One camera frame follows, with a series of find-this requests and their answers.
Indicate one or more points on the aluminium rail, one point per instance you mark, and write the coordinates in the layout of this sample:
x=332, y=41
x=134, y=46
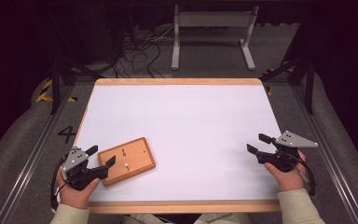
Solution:
x=326, y=146
x=28, y=165

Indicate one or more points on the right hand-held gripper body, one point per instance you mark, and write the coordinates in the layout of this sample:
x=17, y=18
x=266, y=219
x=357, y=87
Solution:
x=292, y=140

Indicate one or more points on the white metal stand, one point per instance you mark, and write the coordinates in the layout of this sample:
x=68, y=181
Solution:
x=214, y=19

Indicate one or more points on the person's right hand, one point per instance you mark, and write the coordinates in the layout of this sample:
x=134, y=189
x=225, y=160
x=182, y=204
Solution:
x=287, y=180

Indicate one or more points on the wooden photo frame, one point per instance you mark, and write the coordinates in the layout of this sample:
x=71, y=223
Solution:
x=130, y=161

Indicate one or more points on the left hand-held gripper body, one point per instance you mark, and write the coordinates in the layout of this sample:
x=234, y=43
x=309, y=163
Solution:
x=74, y=158

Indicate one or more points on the yellow black hazard tape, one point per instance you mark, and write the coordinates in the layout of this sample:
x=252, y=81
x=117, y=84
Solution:
x=270, y=90
x=45, y=93

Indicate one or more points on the black metal stand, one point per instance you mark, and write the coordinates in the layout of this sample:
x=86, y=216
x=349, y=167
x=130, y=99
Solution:
x=309, y=90
x=55, y=87

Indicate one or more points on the black computer case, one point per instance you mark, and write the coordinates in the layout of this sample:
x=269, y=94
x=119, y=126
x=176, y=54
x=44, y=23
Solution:
x=96, y=34

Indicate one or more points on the person's left hand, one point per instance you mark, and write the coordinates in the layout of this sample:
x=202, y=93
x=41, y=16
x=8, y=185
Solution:
x=74, y=197

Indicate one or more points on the person's right leg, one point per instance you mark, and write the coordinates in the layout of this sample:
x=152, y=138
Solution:
x=223, y=218

